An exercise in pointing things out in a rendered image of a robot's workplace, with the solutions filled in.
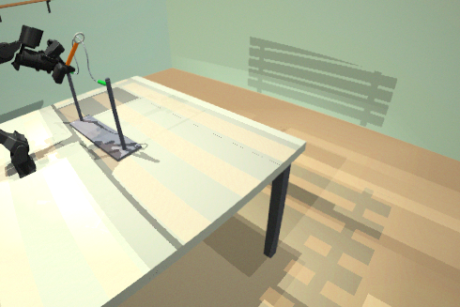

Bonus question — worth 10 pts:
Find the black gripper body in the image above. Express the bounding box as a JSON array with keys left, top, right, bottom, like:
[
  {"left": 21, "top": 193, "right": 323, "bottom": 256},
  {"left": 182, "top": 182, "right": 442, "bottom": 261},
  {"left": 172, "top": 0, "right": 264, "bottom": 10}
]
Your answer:
[{"left": 34, "top": 51, "right": 68, "bottom": 84}]

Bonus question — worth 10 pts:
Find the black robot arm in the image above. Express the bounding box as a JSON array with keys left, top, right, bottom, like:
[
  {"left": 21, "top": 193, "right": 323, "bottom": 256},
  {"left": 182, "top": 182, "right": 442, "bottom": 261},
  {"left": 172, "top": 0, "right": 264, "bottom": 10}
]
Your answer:
[{"left": 0, "top": 25, "right": 65, "bottom": 178}]

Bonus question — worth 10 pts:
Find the orange handle with small grey loop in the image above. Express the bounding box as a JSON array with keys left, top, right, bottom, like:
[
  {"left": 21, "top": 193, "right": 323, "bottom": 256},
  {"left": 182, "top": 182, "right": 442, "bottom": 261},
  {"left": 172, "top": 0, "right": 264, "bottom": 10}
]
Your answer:
[{"left": 66, "top": 32, "right": 84, "bottom": 65}]

